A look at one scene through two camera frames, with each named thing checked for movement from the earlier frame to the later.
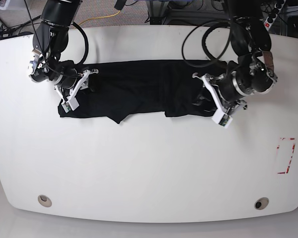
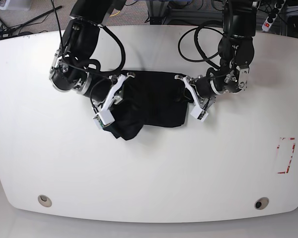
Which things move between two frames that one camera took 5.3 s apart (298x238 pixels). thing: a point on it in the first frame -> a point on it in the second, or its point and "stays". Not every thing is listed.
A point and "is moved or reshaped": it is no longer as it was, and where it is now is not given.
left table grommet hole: [44, 201] stays
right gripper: [225, 89] -> [200, 90]
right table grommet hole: [261, 203] stays
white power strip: [273, 14] stays
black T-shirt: [126, 89] is moved or reshaped
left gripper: [67, 84] -> [107, 92]
